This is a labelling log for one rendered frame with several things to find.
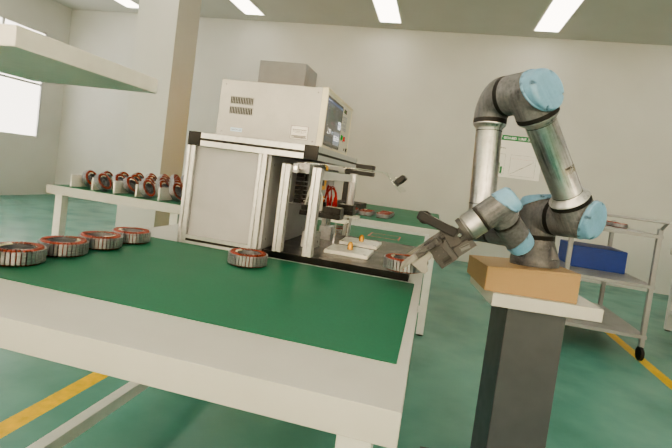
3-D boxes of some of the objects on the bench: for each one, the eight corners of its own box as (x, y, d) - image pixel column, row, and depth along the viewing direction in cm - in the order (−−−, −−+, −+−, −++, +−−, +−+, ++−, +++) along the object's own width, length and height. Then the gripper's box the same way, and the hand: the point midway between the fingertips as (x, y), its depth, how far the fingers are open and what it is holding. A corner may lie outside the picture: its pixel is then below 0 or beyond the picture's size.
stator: (271, 263, 134) (273, 251, 134) (259, 271, 123) (260, 257, 122) (236, 257, 136) (237, 245, 135) (220, 264, 124) (221, 251, 124)
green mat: (425, 236, 258) (425, 236, 258) (421, 251, 199) (421, 251, 199) (270, 212, 278) (270, 212, 278) (225, 219, 219) (225, 219, 219)
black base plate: (416, 251, 197) (417, 246, 197) (407, 281, 135) (409, 274, 135) (313, 234, 207) (314, 229, 207) (260, 255, 145) (261, 248, 145)
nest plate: (373, 253, 165) (373, 249, 164) (367, 259, 150) (367, 256, 150) (333, 246, 168) (333, 243, 168) (323, 252, 153) (324, 248, 153)
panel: (315, 229, 208) (323, 165, 207) (260, 249, 144) (272, 155, 142) (312, 229, 208) (321, 164, 207) (257, 248, 144) (269, 154, 142)
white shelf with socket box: (137, 269, 109) (158, 79, 107) (-11, 310, 73) (16, 24, 71) (18, 246, 116) (35, 67, 114) (-170, 273, 80) (-150, 12, 78)
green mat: (414, 284, 132) (414, 283, 132) (396, 364, 73) (396, 363, 73) (133, 234, 152) (133, 233, 152) (-61, 265, 93) (-61, 264, 93)
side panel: (258, 254, 146) (271, 155, 144) (255, 255, 143) (267, 154, 141) (181, 240, 152) (192, 145, 150) (176, 241, 149) (187, 144, 147)
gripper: (480, 248, 114) (413, 291, 118) (474, 239, 132) (416, 277, 136) (460, 220, 115) (394, 264, 119) (456, 215, 132) (399, 253, 136)
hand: (401, 262), depth 127 cm, fingers closed on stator, 13 cm apart
